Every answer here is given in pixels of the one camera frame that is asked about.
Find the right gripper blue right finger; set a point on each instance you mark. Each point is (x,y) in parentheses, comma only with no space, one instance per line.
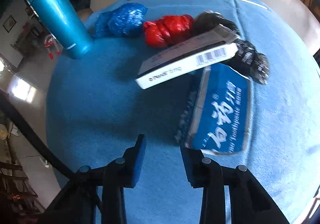
(196,167)

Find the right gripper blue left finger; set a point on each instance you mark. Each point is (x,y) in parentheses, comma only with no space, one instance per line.
(134,157)

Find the blue toothpaste box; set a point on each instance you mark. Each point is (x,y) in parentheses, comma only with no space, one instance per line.
(216,117)

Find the black plastic bag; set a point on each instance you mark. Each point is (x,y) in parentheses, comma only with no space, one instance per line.
(247,61)

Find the white medicine box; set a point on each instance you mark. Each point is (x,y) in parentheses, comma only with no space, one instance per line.
(209,48)

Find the blue table cloth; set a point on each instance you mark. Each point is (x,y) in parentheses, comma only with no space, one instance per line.
(95,110)

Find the red crumpled plastic bag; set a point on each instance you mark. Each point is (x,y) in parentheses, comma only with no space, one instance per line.
(168,30)

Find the blue crumpled plastic bag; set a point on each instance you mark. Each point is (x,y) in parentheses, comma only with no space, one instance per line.
(125,21)

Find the teal thermos bottle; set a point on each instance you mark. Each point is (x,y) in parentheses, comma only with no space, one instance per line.
(62,21)

